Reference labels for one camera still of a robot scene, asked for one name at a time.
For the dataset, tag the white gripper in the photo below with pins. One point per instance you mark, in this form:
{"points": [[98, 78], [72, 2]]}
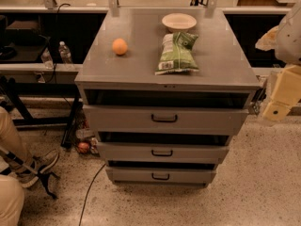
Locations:
{"points": [[290, 39]]}

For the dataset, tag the grey drawer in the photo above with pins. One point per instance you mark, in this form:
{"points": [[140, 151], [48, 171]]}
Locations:
{"points": [[167, 120], [171, 153], [172, 176]]}

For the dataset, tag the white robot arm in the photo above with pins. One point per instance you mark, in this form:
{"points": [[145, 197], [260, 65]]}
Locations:
{"points": [[285, 40]]}

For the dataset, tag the grey drawer cabinet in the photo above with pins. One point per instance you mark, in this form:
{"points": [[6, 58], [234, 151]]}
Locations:
{"points": [[224, 80]]}

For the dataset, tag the grey bottom drawer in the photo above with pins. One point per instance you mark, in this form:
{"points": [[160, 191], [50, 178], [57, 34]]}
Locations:
{"points": [[172, 176]]}

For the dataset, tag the grey top drawer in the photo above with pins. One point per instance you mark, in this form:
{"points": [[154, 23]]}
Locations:
{"points": [[167, 120]]}

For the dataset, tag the green chip bag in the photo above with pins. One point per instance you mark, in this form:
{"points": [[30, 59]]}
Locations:
{"points": [[177, 56]]}

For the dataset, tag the white bowl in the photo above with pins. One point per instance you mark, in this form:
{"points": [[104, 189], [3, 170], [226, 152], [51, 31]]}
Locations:
{"points": [[178, 22]]}

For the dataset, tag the orange fruit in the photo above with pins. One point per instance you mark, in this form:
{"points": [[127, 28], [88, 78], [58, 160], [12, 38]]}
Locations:
{"points": [[119, 47]]}

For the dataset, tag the red apple on floor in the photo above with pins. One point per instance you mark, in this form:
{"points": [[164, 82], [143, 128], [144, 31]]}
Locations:
{"points": [[83, 147]]}

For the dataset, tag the clear water bottle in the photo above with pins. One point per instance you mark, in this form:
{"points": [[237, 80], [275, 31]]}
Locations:
{"points": [[47, 59], [65, 55]]}

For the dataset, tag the grey sneaker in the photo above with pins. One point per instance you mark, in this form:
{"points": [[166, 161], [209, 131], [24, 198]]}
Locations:
{"points": [[41, 164]]}

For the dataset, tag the dark box on shelf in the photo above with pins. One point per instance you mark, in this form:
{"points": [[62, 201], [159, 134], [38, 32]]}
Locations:
{"points": [[24, 32]]}

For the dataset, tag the person leg beige trousers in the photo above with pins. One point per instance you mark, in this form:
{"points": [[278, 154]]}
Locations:
{"points": [[11, 141]]}

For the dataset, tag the person knee beige trousers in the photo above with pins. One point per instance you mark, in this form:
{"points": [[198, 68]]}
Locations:
{"points": [[11, 201]]}

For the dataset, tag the black table frame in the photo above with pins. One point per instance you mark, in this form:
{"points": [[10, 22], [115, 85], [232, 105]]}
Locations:
{"points": [[14, 91]]}

